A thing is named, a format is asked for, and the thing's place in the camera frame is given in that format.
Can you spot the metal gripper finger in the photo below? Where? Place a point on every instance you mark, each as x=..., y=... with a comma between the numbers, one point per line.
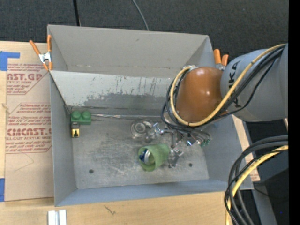
x=175, y=155
x=157, y=130

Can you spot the green cup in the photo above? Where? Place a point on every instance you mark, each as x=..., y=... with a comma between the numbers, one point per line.
x=159, y=157

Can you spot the clear glass jar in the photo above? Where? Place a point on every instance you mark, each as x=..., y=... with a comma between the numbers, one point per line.
x=140, y=130

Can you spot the silver and blue can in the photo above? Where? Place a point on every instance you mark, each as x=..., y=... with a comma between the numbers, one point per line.
x=146, y=156

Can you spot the grey metal bin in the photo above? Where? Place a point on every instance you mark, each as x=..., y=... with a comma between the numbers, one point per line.
x=112, y=153

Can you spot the green toy brick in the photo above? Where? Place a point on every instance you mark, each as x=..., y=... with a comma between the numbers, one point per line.
x=80, y=118

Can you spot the yellow and black small block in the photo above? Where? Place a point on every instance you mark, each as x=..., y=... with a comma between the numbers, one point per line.
x=75, y=132

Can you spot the brown cardboard board red print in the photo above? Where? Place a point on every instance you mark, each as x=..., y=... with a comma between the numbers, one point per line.
x=25, y=125

